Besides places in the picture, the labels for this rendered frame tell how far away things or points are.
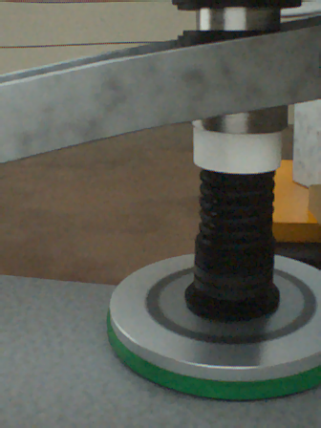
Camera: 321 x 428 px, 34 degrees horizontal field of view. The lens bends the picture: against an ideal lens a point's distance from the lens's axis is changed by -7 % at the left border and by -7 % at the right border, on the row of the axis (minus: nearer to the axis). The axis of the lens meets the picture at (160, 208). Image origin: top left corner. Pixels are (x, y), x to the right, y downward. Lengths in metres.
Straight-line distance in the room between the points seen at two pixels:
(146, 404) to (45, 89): 0.23
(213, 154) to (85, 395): 0.20
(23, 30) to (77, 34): 0.68
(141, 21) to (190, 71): 6.13
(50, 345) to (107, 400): 0.09
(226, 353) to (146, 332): 0.07
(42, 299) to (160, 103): 0.28
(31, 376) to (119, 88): 0.24
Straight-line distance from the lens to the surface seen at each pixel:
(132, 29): 6.48
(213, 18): 0.39
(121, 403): 0.40
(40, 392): 0.42
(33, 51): 6.74
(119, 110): 0.34
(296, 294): 0.49
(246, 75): 0.36
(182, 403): 0.40
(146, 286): 0.50
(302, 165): 1.22
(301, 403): 0.41
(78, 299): 0.54
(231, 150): 0.39
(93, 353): 0.46
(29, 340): 0.48
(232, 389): 0.39
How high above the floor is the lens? 1.12
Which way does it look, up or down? 19 degrees down
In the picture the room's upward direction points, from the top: 1 degrees counter-clockwise
